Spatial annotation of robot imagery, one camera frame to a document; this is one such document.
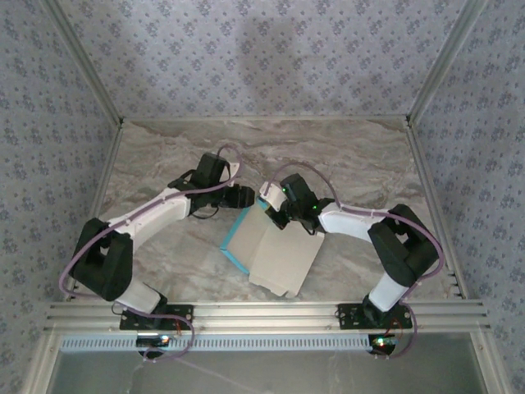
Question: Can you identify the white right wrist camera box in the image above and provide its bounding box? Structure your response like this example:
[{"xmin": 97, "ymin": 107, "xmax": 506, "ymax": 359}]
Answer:
[{"xmin": 258, "ymin": 182, "xmax": 289, "ymax": 213}]

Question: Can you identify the aluminium table side rail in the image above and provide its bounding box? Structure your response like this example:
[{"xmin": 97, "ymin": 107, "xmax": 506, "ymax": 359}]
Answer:
[
  {"xmin": 63, "ymin": 121, "xmax": 126, "ymax": 303},
  {"xmin": 405, "ymin": 121, "xmax": 468, "ymax": 300}
]

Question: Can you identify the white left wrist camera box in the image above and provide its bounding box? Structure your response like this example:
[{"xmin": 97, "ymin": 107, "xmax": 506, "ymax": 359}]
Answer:
[{"xmin": 223, "ymin": 162, "xmax": 241, "ymax": 186}]

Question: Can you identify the grey slotted cable duct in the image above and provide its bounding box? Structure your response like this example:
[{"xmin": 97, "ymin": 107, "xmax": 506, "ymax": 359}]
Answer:
[{"xmin": 60, "ymin": 332, "xmax": 377, "ymax": 353}]

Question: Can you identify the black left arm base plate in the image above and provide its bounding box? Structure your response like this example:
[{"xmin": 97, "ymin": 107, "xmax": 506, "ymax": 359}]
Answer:
[{"xmin": 119, "ymin": 304, "xmax": 194, "ymax": 332}]

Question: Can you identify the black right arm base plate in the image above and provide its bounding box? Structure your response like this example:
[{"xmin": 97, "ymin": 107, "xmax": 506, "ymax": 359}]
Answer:
[{"xmin": 338, "ymin": 303, "xmax": 413, "ymax": 330}]

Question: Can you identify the aluminium frame leg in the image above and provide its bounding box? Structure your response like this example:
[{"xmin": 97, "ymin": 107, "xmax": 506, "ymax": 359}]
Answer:
[
  {"xmin": 469, "ymin": 330, "xmax": 508, "ymax": 394},
  {"xmin": 22, "ymin": 330, "xmax": 62, "ymax": 394}
]

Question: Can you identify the wide aluminium frame rail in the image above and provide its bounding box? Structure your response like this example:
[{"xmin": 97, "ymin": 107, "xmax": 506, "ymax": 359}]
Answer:
[{"xmin": 43, "ymin": 301, "xmax": 491, "ymax": 333}]

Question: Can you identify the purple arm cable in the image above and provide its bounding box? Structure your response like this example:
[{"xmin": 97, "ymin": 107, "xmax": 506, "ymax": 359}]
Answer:
[
  {"xmin": 264, "ymin": 162, "xmax": 446, "ymax": 361},
  {"xmin": 59, "ymin": 144, "xmax": 243, "ymax": 364}
]

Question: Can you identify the thin aluminium table edge bar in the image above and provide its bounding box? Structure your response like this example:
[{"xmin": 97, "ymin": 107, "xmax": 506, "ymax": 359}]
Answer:
[{"xmin": 121, "ymin": 116, "xmax": 411, "ymax": 123}]

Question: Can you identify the white and blue paper box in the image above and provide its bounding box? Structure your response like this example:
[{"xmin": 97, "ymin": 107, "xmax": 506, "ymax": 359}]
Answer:
[{"xmin": 219, "ymin": 195, "xmax": 325, "ymax": 300}]

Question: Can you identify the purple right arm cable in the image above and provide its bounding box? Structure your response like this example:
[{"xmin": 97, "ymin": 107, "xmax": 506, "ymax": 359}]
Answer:
[{"xmin": 264, "ymin": 162, "xmax": 446, "ymax": 361}]

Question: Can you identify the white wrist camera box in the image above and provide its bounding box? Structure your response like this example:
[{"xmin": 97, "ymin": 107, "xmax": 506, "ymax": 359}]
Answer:
[
  {"xmin": 258, "ymin": 182, "xmax": 289, "ymax": 213},
  {"xmin": 223, "ymin": 162, "xmax": 241, "ymax": 186}
]

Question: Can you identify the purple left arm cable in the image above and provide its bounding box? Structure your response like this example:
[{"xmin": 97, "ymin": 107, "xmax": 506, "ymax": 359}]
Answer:
[{"xmin": 59, "ymin": 144, "xmax": 243, "ymax": 364}]

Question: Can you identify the aluminium upright post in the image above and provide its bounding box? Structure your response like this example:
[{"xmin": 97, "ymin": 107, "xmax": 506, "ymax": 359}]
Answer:
[
  {"xmin": 40, "ymin": 0, "xmax": 126, "ymax": 124},
  {"xmin": 405, "ymin": 0, "xmax": 491, "ymax": 124}
]

